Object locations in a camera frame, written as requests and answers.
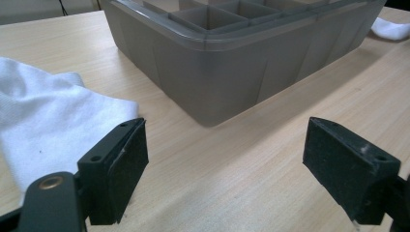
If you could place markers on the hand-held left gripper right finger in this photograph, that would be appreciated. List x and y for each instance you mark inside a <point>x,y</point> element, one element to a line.
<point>348,167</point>

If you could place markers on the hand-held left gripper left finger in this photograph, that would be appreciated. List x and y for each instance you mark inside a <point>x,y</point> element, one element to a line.
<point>109,174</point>

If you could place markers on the grey divided storage box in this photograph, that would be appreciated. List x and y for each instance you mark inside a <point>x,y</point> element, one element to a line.
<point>225,80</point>

